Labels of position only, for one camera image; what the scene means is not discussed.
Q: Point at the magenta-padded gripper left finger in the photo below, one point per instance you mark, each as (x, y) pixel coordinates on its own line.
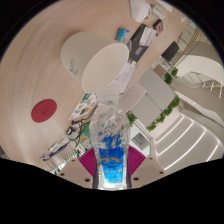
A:
(75, 171)

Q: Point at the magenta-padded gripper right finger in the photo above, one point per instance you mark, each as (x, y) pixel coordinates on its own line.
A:
(148, 170)

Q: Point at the clear blue-labelled water bottle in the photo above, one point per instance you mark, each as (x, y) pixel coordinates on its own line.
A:
(110, 133)

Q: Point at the white paper label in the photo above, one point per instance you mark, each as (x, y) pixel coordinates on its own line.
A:
(59, 145)

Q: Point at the flat round red coaster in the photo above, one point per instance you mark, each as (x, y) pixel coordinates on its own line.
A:
(44, 110)

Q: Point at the brown planter with plants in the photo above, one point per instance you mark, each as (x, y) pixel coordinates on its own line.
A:
(160, 70)

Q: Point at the white paper cup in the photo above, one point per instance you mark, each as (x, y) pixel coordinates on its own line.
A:
(86, 56)

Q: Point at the black chair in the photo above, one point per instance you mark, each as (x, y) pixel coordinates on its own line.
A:
(170, 51)

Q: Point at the small white box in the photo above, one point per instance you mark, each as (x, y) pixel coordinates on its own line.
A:
(148, 35)

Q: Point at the small blue packet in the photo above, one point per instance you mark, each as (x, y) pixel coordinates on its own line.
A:
(122, 35)

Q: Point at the small red-black case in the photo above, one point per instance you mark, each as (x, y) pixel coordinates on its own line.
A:
(157, 27)

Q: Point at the small grey-white device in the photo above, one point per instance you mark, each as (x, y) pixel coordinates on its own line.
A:
(158, 11)

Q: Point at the white computer mouse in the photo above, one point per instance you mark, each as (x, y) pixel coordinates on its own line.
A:
(140, 10)

